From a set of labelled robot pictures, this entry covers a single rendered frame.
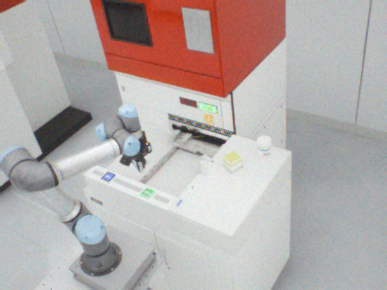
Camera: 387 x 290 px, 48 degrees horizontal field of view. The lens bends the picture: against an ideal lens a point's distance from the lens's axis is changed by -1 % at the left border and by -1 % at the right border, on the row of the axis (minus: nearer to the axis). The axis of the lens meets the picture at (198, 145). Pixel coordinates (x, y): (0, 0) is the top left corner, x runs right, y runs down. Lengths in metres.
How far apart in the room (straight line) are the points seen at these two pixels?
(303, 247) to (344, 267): 0.29
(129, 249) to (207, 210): 0.40
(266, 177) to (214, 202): 0.29
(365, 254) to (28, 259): 2.34
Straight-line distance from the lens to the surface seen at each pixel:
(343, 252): 3.11
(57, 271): 2.20
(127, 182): 2.27
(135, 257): 2.04
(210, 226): 1.97
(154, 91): 2.62
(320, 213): 3.31
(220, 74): 2.18
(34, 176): 1.63
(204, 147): 2.50
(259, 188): 2.11
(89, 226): 1.90
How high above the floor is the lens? 2.46
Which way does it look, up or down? 39 degrees down
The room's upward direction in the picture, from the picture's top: 9 degrees counter-clockwise
